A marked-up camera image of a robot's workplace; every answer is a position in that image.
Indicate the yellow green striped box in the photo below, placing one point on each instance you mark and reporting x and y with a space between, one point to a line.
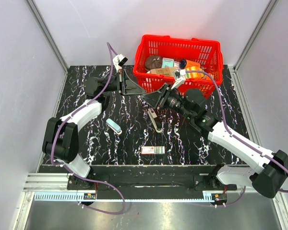
192 73

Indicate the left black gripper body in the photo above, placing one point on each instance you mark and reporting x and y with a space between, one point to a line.
119 81

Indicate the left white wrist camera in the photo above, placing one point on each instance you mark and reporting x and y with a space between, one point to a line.
118 61

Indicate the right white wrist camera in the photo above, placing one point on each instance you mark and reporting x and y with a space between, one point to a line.
179 77

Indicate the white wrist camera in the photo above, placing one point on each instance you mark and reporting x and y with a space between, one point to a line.
179 77
118 61

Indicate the teal label box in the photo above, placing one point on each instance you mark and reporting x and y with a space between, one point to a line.
167 62

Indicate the staples box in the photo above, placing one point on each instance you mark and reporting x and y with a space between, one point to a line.
152 150

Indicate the cardboard box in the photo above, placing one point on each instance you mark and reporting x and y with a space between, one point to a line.
167 72

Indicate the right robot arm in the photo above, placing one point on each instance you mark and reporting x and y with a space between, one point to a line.
266 170

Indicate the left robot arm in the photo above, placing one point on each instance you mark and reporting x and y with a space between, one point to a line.
61 140

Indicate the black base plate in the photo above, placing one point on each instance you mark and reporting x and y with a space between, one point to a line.
139 183

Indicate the brown round sponge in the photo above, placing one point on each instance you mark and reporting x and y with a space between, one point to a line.
153 62

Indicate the small light blue stapler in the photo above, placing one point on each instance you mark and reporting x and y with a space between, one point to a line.
114 126

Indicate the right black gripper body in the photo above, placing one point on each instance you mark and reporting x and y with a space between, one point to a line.
172 99

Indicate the orange bottle blue cap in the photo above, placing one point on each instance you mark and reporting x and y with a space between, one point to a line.
184 63

